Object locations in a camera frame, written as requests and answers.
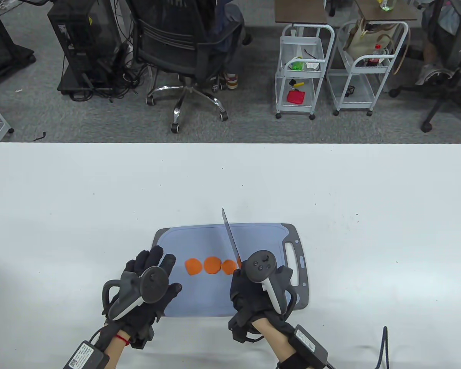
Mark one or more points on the person's left hand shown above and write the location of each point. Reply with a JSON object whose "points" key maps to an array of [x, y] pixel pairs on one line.
{"points": [[148, 313]]}

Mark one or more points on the person's right hand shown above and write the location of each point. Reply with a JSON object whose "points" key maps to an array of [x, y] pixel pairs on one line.
{"points": [[249, 300]]}

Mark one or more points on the black white hand controller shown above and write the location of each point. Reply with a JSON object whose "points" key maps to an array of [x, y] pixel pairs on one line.
{"points": [[153, 284], [259, 265]]}

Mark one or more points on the black kitchen knife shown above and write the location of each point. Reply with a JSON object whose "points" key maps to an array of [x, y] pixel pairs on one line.
{"points": [[230, 238]]}

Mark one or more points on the blue grey cutting board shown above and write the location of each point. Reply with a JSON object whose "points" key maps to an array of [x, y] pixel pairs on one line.
{"points": [[199, 246]]}

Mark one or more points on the person's left forearm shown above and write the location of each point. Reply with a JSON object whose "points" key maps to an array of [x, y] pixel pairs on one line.
{"points": [[115, 348]]}

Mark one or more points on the small black floor scrap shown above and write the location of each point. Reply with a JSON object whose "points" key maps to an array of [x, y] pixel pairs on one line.
{"points": [[42, 135]]}

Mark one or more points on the red flat pouch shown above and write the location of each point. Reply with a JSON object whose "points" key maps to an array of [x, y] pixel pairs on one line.
{"points": [[296, 97]]}

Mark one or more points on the green plastic item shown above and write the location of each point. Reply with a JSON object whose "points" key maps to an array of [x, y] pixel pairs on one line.
{"points": [[297, 66]]}

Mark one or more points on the small white box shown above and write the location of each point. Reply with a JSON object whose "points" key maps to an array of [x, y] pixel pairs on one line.
{"points": [[312, 66]]}

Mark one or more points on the black office chair chrome base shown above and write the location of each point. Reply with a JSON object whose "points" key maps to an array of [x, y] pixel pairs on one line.
{"points": [[169, 42]]}

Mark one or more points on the red capped dark bottle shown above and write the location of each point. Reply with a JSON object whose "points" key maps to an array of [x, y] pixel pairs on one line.
{"points": [[374, 57]]}

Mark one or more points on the beige bag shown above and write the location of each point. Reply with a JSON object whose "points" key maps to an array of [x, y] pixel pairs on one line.
{"points": [[359, 46]]}

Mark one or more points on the black computer tower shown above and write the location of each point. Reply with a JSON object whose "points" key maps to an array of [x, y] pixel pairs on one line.
{"points": [[80, 38]]}

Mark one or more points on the brown wooden table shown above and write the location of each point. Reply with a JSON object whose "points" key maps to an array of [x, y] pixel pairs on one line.
{"points": [[299, 11], [399, 11]]}

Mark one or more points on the black equipment stand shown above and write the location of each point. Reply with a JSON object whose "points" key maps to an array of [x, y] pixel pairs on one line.
{"points": [[0, 50]]}

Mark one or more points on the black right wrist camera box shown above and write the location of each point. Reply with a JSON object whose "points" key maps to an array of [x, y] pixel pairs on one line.
{"points": [[307, 342]]}

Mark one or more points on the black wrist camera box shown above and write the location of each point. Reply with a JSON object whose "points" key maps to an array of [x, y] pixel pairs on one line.
{"points": [[85, 355], [307, 342]]}

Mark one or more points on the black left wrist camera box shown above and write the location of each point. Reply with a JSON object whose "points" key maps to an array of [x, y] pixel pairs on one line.
{"points": [[85, 355]]}

